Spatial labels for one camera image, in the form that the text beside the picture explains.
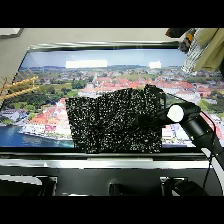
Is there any black speckled garment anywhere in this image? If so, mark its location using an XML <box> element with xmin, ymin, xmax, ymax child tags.
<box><xmin>65</xmin><ymin>87</ymin><xmax>166</xmax><ymax>155</ymax></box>

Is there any checked shirt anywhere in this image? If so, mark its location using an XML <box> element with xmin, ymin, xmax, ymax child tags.
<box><xmin>181</xmin><ymin>31</ymin><xmax>210</xmax><ymax>75</ymax></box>

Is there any dark garment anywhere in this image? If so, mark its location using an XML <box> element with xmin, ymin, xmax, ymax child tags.
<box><xmin>165</xmin><ymin>28</ymin><xmax>197</xmax><ymax>54</ymax></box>

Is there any olive garment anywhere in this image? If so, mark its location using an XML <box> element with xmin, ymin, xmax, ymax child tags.
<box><xmin>194</xmin><ymin>28</ymin><xmax>224</xmax><ymax>73</ymax></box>

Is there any silver frame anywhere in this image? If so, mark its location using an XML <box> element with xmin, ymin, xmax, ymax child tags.
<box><xmin>0</xmin><ymin>155</ymin><xmax>224</xmax><ymax>197</ymax></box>

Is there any black cable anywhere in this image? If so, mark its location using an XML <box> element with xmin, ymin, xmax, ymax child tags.
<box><xmin>202</xmin><ymin>109</ymin><xmax>218</xmax><ymax>192</ymax></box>

